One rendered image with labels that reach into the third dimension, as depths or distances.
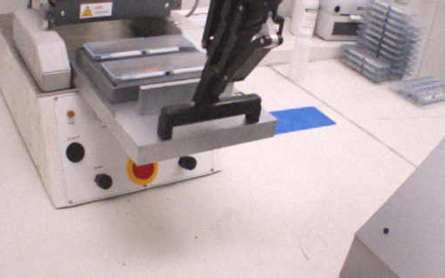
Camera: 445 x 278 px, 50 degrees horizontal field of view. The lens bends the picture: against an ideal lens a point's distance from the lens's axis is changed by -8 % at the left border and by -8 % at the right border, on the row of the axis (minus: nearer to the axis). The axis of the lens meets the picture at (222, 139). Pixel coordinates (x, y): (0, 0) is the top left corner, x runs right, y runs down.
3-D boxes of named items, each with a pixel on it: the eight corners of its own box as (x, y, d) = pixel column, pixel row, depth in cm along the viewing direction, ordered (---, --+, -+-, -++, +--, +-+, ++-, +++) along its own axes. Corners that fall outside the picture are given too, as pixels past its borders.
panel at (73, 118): (66, 206, 83) (50, 96, 80) (215, 171, 99) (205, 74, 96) (69, 208, 81) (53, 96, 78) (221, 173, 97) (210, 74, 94)
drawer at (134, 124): (66, 78, 84) (67, 36, 81) (177, 64, 96) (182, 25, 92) (136, 171, 64) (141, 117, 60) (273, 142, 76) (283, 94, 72)
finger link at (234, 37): (266, -1, 58) (273, 6, 57) (235, 69, 65) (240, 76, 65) (238, -1, 55) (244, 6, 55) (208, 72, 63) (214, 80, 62)
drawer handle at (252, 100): (156, 133, 66) (159, 106, 64) (251, 116, 74) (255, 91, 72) (164, 141, 64) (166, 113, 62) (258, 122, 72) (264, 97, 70)
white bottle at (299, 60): (301, 84, 145) (311, 36, 138) (284, 78, 147) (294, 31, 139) (306, 78, 149) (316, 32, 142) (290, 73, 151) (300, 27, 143)
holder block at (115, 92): (75, 61, 82) (76, 47, 81) (178, 49, 93) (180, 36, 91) (111, 104, 71) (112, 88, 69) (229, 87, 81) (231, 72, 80)
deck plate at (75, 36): (-8, 18, 110) (-8, 14, 110) (121, 5, 129) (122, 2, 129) (36, 98, 79) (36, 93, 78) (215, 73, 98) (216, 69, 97)
